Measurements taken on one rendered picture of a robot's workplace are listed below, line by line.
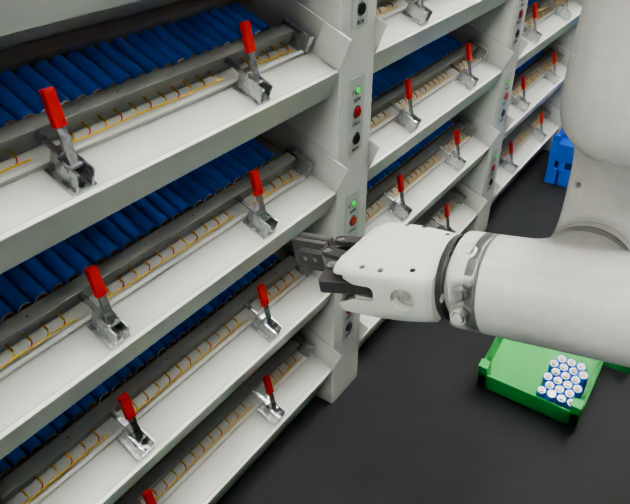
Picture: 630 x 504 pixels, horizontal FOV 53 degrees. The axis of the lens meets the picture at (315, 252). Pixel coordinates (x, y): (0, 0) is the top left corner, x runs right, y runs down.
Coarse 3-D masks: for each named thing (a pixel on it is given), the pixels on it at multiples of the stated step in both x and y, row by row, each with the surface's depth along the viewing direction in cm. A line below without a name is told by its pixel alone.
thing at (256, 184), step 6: (252, 174) 83; (258, 174) 84; (252, 180) 84; (258, 180) 84; (252, 186) 85; (258, 186) 85; (258, 192) 85; (258, 198) 85; (258, 204) 86; (264, 204) 86; (264, 210) 86; (258, 216) 87; (264, 216) 87
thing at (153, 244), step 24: (264, 168) 93; (288, 168) 97; (240, 192) 88; (192, 216) 82; (144, 240) 77; (168, 240) 79; (120, 264) 74; (72, 288) 70; (24, 312) 66; (48, 312) 67; (0, 336) 64; (24, 336) 66; (48, 336) 67
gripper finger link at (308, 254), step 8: (296, 240) 63; (304, 240) 62; (312, 240) 62; (296, 248) 63; (304, 248) 62; (312, 248) 62; (320, 248) 61; (296, 256) 64; (304, 256) 62; (312, 256) 61; (320, 256) 61; (304, 264) 63; (312, 264) 62; (320, 264) 61; (328, 264) 59
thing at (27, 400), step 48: (288, 144) 99; (288, 192) 95; (336, 192) 98; (192, 240) 83; (240, 240) 86; (288, 240) 94; (144, 288) 76; (192, 288) 78; (96, 336) 70; (144, 336) 72; (0, 384) 63; (48, 384) 64; (96, 384) 70; (0, 432) 60
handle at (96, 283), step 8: (88, 272) 65; (96, 272) 66; (88, 280) 66; (96, 280) 66; (96, 288) 66; (104, 288) 67; (96, 296) 67; (104, 296) 68; (104, 304) 68; (104, 312) 68; (112, 312) 69; (104, 320) 69; (112, 320) 69
